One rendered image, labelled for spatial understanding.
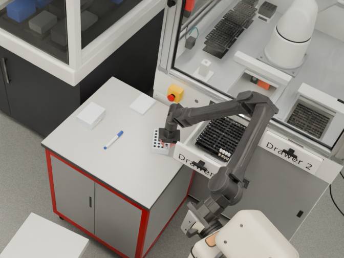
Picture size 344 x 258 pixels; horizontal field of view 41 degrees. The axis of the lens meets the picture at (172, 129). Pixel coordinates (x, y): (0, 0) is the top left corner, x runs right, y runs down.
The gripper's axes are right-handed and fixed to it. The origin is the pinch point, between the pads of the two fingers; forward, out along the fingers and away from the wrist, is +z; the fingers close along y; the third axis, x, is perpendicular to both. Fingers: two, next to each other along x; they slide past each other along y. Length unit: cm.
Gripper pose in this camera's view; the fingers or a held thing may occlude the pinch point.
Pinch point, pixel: (167, 145)
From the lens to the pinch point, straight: 224.2
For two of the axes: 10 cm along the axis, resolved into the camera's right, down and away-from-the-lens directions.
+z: -1.4, 6.2, 7.7
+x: -0.1, 7.8, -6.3
